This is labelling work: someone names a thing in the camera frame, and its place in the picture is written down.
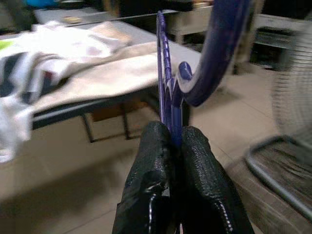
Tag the white garment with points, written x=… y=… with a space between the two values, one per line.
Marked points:
x=68 y=41

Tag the white and black striped cloth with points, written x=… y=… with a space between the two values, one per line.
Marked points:
x=14 y=117

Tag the blue plastic hanger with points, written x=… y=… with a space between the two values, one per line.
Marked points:
x=212 y=63

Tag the beige workbench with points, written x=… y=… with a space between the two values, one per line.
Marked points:
x=190 y=24

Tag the grey table with black frame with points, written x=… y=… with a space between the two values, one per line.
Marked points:
x=143 y=36

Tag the beige cloth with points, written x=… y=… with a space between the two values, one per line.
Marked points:
x=109 y=78

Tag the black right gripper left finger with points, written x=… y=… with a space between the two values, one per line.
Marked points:
x=151 y=158

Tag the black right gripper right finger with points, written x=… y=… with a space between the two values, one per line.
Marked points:
x=200 y=170

